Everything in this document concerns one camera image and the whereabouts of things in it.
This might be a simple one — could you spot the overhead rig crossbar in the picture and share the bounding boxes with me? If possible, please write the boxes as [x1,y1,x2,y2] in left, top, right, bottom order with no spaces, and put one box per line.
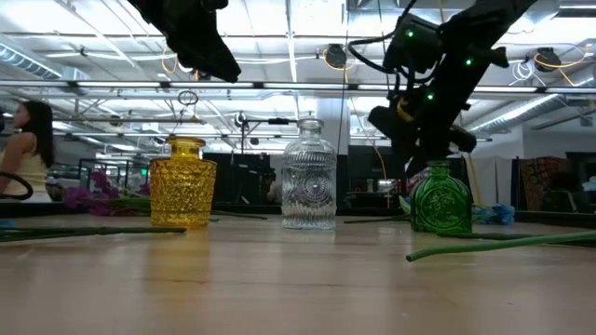
[0,79,596,94]

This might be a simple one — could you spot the person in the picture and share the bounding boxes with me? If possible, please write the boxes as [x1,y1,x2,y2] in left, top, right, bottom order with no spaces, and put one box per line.
[0,100,55,204]

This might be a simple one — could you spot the yellow glass vase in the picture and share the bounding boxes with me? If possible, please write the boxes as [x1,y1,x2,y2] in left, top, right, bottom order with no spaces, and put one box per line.
[148,134,218,229]

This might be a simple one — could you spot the green glass vase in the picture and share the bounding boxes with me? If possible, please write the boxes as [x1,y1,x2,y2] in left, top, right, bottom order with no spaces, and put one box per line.
[410,160,474,235]

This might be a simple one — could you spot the yellow cable tag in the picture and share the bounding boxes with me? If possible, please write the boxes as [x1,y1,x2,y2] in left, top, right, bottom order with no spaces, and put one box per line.
[396,96,416,124]

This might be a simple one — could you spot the silver ceiling duct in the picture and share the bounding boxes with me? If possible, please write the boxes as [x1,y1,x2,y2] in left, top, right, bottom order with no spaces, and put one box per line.
[0,44,64,80]

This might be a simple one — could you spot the black partition screen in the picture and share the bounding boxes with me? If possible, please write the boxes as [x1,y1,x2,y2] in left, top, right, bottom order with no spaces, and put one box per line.
[203,152,277,206]
[346,144,397,208]

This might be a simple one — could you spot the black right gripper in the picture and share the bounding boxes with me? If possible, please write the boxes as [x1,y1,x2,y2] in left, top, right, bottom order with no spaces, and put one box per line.
[367,87,477,178]

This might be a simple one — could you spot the red patterned cloth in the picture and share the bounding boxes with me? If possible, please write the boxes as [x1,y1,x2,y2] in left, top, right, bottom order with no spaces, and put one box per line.
[519,156,573,213]

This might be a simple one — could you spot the white ceiling pipe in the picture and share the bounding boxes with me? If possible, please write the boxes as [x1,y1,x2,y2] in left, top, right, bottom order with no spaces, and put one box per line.
[465,90,596,134]

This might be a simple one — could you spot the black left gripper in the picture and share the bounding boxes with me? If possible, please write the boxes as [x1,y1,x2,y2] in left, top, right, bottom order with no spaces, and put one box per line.
[128,0,242,84]

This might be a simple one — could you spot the black camera boom stand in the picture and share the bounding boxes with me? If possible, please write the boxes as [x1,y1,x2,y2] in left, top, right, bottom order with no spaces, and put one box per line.
[234,111,299,206]

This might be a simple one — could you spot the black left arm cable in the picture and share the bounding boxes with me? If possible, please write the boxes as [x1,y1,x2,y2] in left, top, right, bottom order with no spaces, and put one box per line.
[0,170,34,202]

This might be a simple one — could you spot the black ceiling cord reel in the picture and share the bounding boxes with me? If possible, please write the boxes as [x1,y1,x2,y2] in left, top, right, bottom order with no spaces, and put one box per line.
[534,46,563,74]
[324,43,348,71]

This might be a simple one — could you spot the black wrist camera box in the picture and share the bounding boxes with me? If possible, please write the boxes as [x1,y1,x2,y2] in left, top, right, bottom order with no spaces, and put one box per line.
[383,12,442,74]

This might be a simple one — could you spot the clear glass vase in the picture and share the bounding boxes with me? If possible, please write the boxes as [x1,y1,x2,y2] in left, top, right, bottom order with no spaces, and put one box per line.
[280,117,338,232]

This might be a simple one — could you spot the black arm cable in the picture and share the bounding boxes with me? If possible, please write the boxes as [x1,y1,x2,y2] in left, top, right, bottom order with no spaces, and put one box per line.
[346,30,397,75]
[0,170,34,202]

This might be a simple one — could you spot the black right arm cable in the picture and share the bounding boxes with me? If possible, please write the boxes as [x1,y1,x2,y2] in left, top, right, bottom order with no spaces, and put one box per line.
[346,30,397,75]

